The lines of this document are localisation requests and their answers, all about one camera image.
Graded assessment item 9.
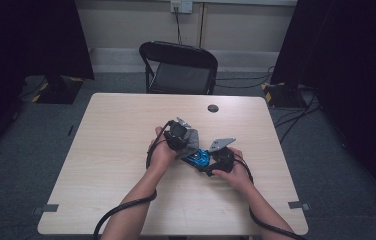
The grey knitted cloth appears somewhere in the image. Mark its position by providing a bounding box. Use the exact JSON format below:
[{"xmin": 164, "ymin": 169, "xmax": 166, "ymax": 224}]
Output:
[{"xmin": 175, "ymin": 127, "xmax": 201, "ymax": 160}]

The thin vertical wall conduit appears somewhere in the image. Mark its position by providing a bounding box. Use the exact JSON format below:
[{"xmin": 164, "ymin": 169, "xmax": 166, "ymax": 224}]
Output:
[{"xmin": 198, "ymin": 2, "xmax": 208, "ymax": 48}]

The white wall socket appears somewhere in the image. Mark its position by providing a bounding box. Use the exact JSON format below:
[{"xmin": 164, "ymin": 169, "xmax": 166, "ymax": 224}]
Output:
[{"xmin": 170, "ymin": 0, "xmax": 194, "ymax": 15}]

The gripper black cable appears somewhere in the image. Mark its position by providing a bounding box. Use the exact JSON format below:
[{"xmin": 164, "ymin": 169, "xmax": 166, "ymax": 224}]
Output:
[
  {"xmin": 234, "ymin": 156, "xmax": 308, "ymax": 240},
  {"xmin": 93, "ymin": 120, "xmax": 174, "ymax": 240}
]

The person's left hand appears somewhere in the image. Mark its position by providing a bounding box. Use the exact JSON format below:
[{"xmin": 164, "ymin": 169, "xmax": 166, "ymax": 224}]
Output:
[{"xmin": 148, "ymin": 126, "xmax": 179, "ymax": 171}]

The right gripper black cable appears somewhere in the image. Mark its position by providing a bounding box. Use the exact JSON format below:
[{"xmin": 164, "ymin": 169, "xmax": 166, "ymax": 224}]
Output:
[{"xmin": 234, "ymin": 156, "xmax": 308, "ymax": 240}]

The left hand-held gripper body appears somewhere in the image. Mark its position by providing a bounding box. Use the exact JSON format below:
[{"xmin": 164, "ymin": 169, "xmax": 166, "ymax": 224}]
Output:
[{"xmin": 163, "ymin": 117, "xmax": 192, "ymax": 151}]

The black floor cable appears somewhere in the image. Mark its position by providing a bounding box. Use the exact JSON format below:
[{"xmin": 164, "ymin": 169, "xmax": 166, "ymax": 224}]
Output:
[
  {"xmin": 215, "ymin": 65, "xmax": 276, "ymax": 90},
  {"xmin": 273, "ymin": 91, "xmax": 322, "ymax": 145}
]

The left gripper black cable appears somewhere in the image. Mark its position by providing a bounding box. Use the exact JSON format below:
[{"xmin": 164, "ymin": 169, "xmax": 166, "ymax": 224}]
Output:
[{"xmin": 93, "ymin": 120, "xmax": 174, "ymax": 240}]

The black wall socket cable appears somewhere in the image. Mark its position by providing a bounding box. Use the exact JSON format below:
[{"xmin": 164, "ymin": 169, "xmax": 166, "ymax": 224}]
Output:
[{"xmin": 174, "ymin": 6, "xmax": 184, "ymax": 45}]

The black curtain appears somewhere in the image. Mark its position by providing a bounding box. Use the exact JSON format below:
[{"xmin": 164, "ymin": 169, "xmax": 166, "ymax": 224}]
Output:
[
  {"xmin": 0, "ymin": 0, "xmax": 96, "ymax": 168},
  {"xmin": 270, "ymin": 0, "xmax": 376, "ymax": 214}
]

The grey tape strip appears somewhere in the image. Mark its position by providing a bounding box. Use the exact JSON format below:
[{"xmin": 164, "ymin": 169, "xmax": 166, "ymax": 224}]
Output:
[
  {"xmin": 33, "ymin": 203, "xmax": 60, "ymax": 215},
  {"xmin": 287, "ymin": 200, "xmax": 311, "ymax": 212}
]

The black folding chair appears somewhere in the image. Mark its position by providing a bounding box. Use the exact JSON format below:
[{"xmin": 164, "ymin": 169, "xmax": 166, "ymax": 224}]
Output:
[{"xmin": 138, "ymin": 40, "xmax": 219, "ymax": 96}]

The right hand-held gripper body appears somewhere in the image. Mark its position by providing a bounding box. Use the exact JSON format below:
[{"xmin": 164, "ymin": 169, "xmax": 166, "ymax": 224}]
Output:
[{"xmin": 205, "ymin": 137, "xmax": 237, "ymax": 174}]

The black stand base yellow tape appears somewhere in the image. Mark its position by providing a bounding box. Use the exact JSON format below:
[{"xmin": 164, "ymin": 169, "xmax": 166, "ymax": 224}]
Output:
[
  {"xmin": 31, "ymin": 75, "xmax": 84, "ymax": 105},
  {"xmin": 261, "ymin": 81, "xmax": 308, "ymax": 109}
]

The person's right hand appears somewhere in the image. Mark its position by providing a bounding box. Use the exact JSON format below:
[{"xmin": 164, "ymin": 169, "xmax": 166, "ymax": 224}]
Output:
[{"xmin": 212, "ymin": 148, "xmax": 254, "ymax": 193}]

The blue and black toy car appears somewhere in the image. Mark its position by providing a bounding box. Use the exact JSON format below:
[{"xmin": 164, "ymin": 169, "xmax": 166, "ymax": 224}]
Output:
[{"xmin": 181, "ymin": 148, "xmax": 212, "ymax": 170}]

